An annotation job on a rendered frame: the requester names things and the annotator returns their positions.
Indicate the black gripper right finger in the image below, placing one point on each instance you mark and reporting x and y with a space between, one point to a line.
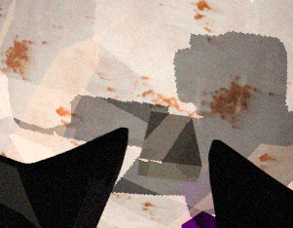
243 195

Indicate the magenta rectangular block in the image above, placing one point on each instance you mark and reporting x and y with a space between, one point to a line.
202 220

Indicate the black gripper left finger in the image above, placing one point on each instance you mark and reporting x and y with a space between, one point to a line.
69 190

